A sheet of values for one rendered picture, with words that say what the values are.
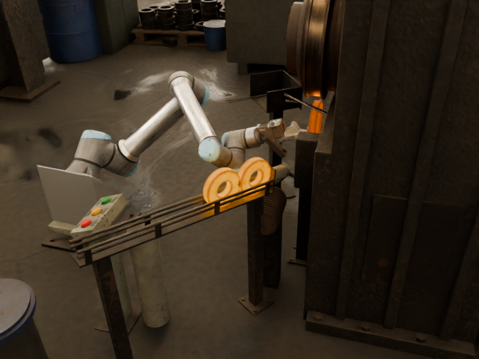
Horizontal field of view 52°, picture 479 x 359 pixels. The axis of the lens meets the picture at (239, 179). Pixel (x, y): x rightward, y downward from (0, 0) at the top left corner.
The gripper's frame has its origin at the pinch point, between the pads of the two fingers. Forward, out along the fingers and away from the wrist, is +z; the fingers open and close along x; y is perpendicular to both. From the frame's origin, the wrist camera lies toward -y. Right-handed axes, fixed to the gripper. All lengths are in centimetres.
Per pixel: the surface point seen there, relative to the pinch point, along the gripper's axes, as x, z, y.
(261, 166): -29.7, -10.9, 3.0
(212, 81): 221, -139, -34
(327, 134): -21.5, 15.1, 7.6
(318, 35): -7.8, 18.1, 40.8
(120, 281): -55, -80, -29
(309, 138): -12.7, 5.5, 3.1
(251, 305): -33, -37, -66
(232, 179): -41.3, -18.6, 5.5
